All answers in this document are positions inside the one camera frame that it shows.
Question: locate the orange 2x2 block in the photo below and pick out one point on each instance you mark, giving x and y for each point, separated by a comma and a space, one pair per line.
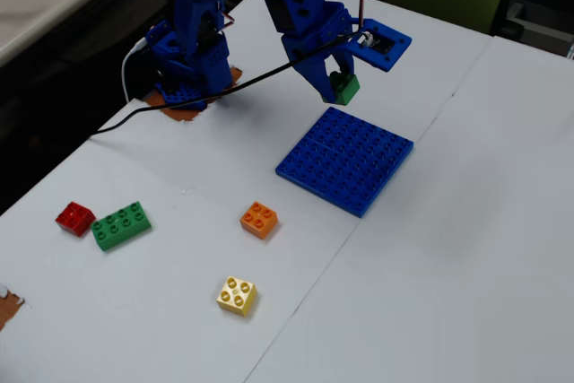
259, 220

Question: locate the yellow 2x2 block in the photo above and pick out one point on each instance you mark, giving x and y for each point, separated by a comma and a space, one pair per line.
237, 295

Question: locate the green 2x2 block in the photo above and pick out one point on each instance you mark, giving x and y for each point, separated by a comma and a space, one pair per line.
347, 91

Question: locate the green 2x4 block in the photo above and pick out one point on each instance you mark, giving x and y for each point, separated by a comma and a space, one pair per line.
121, 226

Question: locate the blue 8x8 studded baseplate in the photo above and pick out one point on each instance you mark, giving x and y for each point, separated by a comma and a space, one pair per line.
345, 161

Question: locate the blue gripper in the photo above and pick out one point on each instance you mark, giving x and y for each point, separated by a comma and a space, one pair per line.
312, 70

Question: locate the grey metal box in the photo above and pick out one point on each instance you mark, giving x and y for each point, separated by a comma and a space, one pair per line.
538, 24

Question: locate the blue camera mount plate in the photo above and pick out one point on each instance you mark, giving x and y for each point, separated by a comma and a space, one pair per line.
381, 59

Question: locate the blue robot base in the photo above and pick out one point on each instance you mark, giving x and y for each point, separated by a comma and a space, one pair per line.
193, 73

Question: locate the brown torn cardboard patch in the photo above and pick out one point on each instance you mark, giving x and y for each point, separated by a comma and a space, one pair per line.
6, 307
179, 114

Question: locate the red 2x2 block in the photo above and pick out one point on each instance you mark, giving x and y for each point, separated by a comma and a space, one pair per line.
75, 219

